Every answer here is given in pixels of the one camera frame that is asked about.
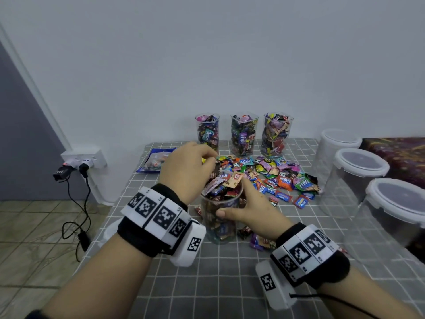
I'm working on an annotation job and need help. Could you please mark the person's right forearm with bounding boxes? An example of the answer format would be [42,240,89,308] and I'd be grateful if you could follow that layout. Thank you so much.
[319,265,419,319]

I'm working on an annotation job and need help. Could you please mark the grey door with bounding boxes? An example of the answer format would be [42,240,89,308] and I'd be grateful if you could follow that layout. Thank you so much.
[0,39,70,201]

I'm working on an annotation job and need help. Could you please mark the small transparent plastic jar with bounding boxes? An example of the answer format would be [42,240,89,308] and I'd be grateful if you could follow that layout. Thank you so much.
[199,172,245,245]
[260,113,294,158]
[230,114,259,157]

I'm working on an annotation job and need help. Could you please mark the white wall socket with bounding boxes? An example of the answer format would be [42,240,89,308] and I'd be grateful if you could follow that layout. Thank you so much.
[61,148,108,169]

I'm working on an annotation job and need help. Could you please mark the tall transparent plastic jar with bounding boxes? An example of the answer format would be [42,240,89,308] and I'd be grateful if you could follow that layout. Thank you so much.
[195,114,220,153]

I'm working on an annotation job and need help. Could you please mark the pile of colourful candies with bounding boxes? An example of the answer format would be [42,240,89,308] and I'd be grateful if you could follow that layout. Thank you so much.
[193,154,323,251]

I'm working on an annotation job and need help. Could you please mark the black power plug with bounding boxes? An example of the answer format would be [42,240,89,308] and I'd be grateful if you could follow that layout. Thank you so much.
[53,163,91,182]

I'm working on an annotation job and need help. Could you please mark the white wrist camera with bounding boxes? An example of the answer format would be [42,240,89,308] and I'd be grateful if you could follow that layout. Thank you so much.
[170,219,207,268]
[255,259,298,311]

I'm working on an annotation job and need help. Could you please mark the person's right hand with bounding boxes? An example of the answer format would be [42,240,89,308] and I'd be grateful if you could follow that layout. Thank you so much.
[216,176,296,240]

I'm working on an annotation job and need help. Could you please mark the blue snack packet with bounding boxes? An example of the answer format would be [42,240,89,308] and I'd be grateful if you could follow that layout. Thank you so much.
[137,148,177,173]

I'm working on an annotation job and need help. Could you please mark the person's left hand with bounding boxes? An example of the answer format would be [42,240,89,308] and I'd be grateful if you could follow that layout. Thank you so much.
[157,143,219,206]

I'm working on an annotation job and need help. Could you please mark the black marker-tagged left wristband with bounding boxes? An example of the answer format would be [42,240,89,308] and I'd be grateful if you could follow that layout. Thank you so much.
[117,184,193,258]

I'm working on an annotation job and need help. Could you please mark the dark patterned cloth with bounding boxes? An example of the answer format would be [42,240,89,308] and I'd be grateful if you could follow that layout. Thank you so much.
[362,136,425,190]

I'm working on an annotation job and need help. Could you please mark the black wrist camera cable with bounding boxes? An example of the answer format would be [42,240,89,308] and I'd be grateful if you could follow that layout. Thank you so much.
[289,292,379,319]

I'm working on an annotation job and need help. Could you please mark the black power cable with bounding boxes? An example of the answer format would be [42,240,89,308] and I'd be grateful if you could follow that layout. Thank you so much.
[62,172,93,253]

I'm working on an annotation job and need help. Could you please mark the person's left forearm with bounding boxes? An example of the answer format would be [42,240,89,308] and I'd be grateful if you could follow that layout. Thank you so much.
[43,236,154,319]

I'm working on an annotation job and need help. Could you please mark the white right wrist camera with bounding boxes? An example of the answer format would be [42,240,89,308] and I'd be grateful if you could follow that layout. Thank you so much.
[255,259,298,311]

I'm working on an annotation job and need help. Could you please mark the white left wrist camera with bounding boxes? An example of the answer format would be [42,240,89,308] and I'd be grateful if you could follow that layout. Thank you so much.
[170,219,207,268]

